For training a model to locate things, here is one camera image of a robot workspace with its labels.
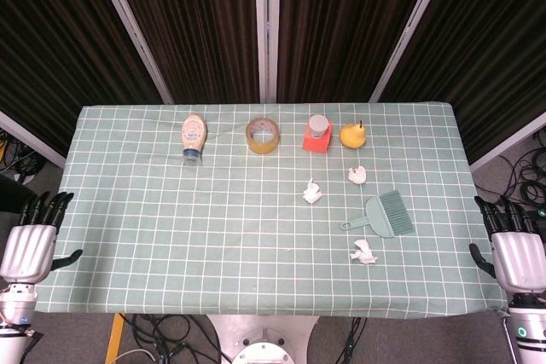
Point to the yellow pear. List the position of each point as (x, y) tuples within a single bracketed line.
[(352, 137)]

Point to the white partition bottom rail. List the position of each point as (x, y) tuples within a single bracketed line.
[(507, 142), (34, 138)]

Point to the dark ribbed partition panel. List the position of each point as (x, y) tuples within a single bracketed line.
[(192, 19), (490, 40), (51, 40), (341, 19)]

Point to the small grey lidded jar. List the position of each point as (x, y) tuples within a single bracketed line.
[(318, 125)]

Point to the white partition post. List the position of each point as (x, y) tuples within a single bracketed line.
[(411, 27), (130, 27), (266, 27)]

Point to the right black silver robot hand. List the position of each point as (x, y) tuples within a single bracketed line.
[(518, 257)]

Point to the beige squeeze sauce bottle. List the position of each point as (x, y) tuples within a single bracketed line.
[(194, 134)]

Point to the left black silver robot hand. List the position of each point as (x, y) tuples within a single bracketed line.
[(30, 253)]

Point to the small green hand broom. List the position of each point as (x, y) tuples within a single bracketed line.
[(379, 215)]

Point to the yellow floor strip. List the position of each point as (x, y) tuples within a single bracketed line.
[(114, 338)]

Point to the yellow packing tape roll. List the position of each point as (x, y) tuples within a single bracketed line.
[(251, 142)]

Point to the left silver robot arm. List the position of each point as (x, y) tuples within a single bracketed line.
[(15, 308)]

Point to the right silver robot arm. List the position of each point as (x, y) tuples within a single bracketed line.
[(529, 325)]

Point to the green white checked tablecloth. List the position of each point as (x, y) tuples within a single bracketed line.
[(213, 232)]

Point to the red foam cube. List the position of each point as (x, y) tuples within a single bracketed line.
[(315, 146)]

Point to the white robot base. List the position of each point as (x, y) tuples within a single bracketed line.
[(260, 338)]

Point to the white tissue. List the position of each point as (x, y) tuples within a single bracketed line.
[(363, 253), (312, 192), (357, 175)]

